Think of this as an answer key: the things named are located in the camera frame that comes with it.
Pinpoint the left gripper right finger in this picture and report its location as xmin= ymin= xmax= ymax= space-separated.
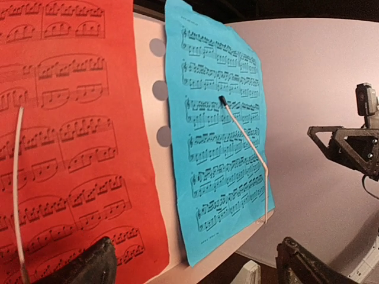
xmin=277 ymin=237 xmax=364 ymax=283

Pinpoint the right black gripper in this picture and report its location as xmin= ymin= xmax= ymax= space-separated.
xmin=307 ymin=125 xmax=379 ymax=181

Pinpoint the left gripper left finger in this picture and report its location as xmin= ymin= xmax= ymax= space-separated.
xmin=37 ymin=237 xmax=117 ymax=284

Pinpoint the red sheet music page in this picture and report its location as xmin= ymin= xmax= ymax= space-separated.
xmin=0 ymin=0 xmax=171 ymax=284

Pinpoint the blue felt sheet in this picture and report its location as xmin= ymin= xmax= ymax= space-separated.
xmin=165 ymin=1 xmax=275 ymax=266

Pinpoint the pink music stand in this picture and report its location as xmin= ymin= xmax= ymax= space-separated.
xmin=11 ymin=11 xmax=276 ymax=284

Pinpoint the white metronome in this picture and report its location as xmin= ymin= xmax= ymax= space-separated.
xmin=231 ymin=260 xmax=261 ymax=284

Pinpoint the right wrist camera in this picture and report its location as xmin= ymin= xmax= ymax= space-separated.
xmin=355 ymin=83 xmax=378 ymax=129

